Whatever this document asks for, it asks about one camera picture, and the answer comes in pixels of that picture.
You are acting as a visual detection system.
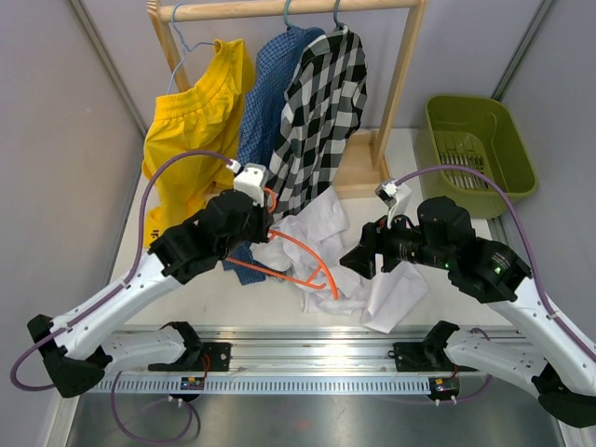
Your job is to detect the yellow garment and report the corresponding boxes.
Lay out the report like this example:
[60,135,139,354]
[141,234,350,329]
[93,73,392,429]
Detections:
[142,39,255,246]

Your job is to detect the light blue wire hanger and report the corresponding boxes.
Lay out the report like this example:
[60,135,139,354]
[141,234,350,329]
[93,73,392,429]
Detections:
[167,3,217,94]

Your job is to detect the aluminium mounting rail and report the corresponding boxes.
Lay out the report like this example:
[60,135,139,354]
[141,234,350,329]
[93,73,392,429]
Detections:
[62,324,572,378]

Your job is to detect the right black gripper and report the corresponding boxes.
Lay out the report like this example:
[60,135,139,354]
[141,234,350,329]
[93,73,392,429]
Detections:
[341,204,454,278]

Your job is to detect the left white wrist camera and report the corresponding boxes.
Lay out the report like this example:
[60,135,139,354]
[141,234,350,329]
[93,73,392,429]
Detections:
[226,159,268,208]

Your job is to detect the teal hanger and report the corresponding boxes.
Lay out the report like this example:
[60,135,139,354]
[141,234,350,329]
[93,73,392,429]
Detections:
[282,0,296,30]

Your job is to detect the wooden clothes rack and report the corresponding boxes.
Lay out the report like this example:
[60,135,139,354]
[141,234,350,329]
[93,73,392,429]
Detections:
[146,0,427,198]

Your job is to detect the blue checked shirt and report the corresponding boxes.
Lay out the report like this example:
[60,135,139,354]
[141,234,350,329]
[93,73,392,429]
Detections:
[221,25,327,286]

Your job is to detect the orange hanger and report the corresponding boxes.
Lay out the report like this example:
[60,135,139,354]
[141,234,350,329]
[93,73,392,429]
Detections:
[223,187,349,302]

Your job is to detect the black white checked shirt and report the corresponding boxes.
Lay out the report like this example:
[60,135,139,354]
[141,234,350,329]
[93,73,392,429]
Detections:
[268,26,367,221]

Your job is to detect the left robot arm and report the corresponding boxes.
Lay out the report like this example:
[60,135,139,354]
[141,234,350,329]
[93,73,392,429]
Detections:
[27,187,273,399]

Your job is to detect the white slotted cable duct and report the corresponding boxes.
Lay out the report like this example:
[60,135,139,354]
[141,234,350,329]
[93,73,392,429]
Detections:
[91,374,430,396]

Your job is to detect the green plastic basket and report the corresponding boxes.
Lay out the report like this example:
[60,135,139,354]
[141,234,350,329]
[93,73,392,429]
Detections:
[414,95,538,220]

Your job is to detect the grey blue hanger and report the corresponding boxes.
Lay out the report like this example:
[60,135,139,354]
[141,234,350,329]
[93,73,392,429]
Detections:
[332,0,346,31]

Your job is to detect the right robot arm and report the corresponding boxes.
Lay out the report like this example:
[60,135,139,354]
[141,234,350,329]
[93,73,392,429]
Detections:
[340,196,595,428]

